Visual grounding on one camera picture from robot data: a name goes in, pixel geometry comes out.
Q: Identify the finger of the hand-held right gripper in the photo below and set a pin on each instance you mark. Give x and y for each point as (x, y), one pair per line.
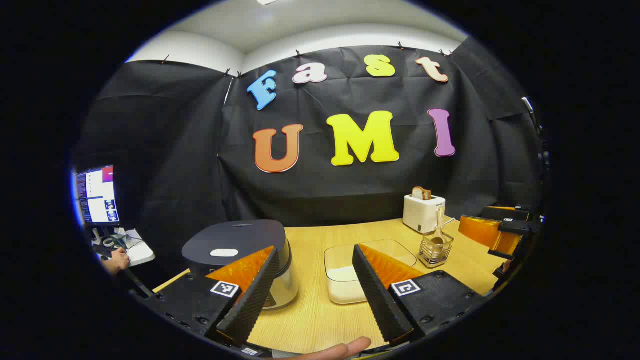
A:
(507, 244)
(477, 230)

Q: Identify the white toaster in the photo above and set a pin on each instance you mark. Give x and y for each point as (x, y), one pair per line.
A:
(422, 215)

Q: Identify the white rice cooker button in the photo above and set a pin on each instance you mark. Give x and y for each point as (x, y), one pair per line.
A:
(224, 253)

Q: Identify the wooden spoon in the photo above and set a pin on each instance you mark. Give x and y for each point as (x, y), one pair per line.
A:
(438, 235)

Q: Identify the toast bread slice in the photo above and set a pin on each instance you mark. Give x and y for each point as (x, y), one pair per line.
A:
(427, 195)
(417, 193)

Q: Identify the black steel rice cooker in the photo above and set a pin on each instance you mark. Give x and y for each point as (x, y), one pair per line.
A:
(235, 237)

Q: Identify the green clear plastic item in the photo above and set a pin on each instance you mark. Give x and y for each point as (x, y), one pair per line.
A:
(122, 241)

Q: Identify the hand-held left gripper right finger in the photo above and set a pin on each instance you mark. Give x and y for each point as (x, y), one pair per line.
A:
(380, 305)

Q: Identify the white tape roll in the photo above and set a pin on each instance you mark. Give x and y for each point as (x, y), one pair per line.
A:
(108, 242)

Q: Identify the white ceiling light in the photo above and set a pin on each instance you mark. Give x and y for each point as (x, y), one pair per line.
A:
(267, 2)

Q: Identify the black backdrop cloth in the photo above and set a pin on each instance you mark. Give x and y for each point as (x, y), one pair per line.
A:
(350, 185)

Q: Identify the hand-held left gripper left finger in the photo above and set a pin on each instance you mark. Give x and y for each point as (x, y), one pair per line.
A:
(255, 300)

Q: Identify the white rice heap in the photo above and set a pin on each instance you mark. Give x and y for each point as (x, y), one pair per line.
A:
(345, 282)

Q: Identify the clear plastic rice container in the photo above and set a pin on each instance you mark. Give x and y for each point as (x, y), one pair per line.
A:
(340, 260)

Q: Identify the computer monitor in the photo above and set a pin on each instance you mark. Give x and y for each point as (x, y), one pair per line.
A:
(97, 197)

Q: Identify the white side table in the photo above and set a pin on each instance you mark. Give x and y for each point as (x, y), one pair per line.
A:
(142, 252)

